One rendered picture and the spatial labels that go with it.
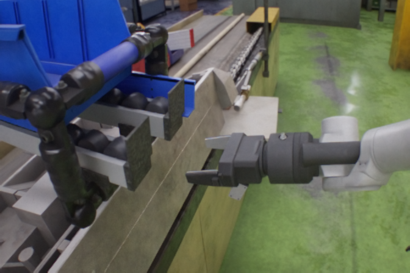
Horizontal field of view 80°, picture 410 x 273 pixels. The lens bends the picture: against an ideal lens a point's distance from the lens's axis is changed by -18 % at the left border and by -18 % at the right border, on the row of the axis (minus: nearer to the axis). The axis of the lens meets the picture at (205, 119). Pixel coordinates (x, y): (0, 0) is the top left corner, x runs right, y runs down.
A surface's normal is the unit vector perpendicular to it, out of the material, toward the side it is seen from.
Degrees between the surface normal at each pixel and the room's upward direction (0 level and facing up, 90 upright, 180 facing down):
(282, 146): 29
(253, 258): 0
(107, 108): 90
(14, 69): 92
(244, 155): 10
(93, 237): 80
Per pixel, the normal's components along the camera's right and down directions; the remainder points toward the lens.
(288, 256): -0.07, -0.86
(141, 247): 0.92, -0.04
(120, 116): -0.32, 0.51
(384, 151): -0.95, 0.11
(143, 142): 0.95, 0.18
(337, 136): -0.39, -0.23
